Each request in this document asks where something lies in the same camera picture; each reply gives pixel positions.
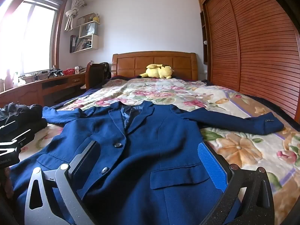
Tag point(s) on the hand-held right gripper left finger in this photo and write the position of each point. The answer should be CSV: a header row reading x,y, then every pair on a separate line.
x,y
86,159

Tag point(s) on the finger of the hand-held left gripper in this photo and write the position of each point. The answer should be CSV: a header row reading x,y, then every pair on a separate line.
x,y
7,127
23,137

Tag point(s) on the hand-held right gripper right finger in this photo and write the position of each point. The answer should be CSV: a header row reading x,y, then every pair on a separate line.
x,y
212,166

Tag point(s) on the blue suit jacket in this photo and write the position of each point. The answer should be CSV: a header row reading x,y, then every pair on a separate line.
x,y
145,145

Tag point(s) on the pile of dark clothes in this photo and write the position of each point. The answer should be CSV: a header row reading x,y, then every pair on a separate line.
x,y
25,117

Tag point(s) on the person's left hand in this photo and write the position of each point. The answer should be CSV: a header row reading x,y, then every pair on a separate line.
x,y
9,182

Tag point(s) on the floral blanket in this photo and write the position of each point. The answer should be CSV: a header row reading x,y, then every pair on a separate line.
x,y
234,145

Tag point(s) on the wooden desk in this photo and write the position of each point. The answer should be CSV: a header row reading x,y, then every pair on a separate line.
x,y
35,91

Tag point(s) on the pink bottle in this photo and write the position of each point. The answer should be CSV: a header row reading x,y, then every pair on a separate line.
x,y
8,80

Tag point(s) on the white bottle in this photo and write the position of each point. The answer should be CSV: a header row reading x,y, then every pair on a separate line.
x,y
16,79

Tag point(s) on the black device on stand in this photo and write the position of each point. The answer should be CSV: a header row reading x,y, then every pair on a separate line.
x,y
55,73

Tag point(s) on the red plastic basket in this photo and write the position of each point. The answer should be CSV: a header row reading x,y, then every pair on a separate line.
x,y
68,72

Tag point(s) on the wooden chair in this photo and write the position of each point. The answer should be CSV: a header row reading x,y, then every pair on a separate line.
x,y
93,77

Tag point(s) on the white carton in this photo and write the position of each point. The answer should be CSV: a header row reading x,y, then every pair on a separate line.
x,y
77,70

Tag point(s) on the wood-framed window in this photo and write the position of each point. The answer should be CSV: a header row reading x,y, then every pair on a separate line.
x,y
35,39

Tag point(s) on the wooden bed headboard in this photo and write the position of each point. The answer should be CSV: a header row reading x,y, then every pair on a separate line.
x,y
131,63

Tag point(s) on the row of binders and books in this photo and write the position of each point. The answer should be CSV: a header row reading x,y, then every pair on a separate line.
x,y
80,44

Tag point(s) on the yellow plush toy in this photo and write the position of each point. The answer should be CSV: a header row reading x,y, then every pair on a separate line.
x,y
157,71

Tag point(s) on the wooden louvered wardrobe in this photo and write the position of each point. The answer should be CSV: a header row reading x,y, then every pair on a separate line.
x,y
257,51

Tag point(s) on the white paper bag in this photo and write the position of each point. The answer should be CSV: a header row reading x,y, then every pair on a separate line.
x,y
88,30

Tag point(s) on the tied beige curtain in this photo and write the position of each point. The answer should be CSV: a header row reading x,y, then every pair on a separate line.
x,y
70,16

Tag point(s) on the white wall shelf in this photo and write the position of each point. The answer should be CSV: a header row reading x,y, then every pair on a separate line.
x,y
95,42

